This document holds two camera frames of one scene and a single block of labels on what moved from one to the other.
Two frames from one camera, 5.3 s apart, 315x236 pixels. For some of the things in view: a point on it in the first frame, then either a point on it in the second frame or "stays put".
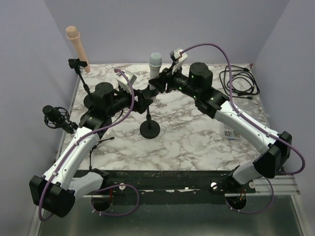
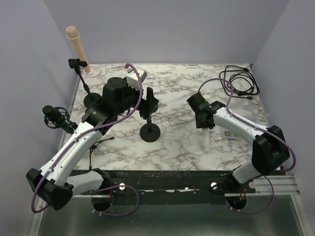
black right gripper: [165, 77] to [200, 125]
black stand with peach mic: [76, 63] stays put
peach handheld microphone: [73, 34] stays put
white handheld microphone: [155, 63] to [205, 136]
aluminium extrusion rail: [283, 185] stays put
